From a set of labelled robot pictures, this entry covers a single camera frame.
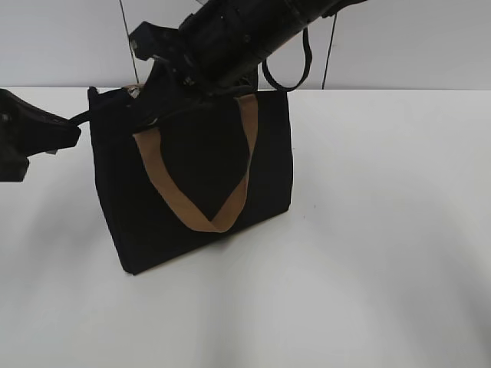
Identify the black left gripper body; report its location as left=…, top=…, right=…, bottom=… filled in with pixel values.
left=1, top=89, right=81, bottom=182

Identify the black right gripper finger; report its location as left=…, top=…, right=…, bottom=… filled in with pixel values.
left=130, top=61, right=179, bottom=127

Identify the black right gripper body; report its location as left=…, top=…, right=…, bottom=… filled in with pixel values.
left=129, top=1, right=269, bottom=96

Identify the black tote bag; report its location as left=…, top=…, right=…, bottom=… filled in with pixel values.
left=87, top=88, right=293, bottom=274

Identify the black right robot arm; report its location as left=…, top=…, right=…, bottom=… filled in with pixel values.
left=129, top=0, right=352, bottom=130

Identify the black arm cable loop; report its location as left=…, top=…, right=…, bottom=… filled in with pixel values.
left=262, top=27, right=314, bottom=93

